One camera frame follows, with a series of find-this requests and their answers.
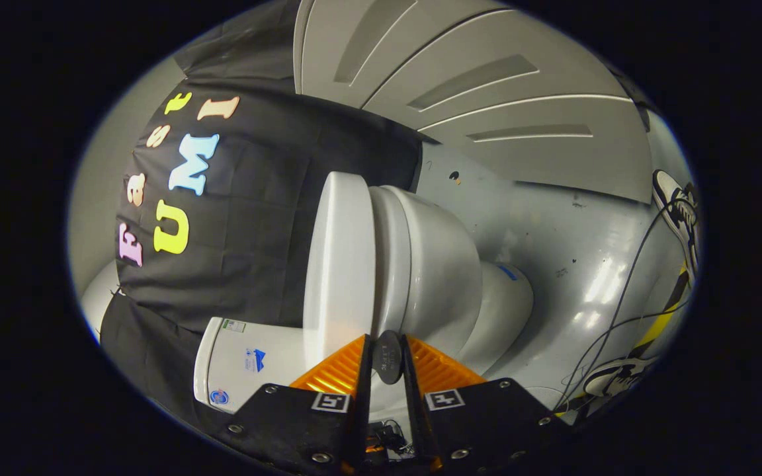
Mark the white grey drawer cabinet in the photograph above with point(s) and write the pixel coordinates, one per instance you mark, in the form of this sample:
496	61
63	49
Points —
487	73

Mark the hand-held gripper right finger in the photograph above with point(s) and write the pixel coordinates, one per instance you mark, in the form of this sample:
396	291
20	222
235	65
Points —
487	423

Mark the black white shoe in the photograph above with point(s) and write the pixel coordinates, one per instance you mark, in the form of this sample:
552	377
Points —
612	377
678	211

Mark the white toilet bowl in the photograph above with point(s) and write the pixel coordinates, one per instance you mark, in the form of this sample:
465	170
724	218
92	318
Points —
440	271

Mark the black backdrop cloth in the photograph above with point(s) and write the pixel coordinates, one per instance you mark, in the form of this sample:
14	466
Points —
262	218

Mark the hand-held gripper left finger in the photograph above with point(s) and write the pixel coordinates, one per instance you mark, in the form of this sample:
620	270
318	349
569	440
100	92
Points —
301	423

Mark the yellow black floor tape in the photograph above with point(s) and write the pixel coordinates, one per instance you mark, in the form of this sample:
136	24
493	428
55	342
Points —
662	324

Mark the white toilet lid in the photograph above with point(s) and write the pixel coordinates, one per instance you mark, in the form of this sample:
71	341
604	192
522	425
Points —
341	264

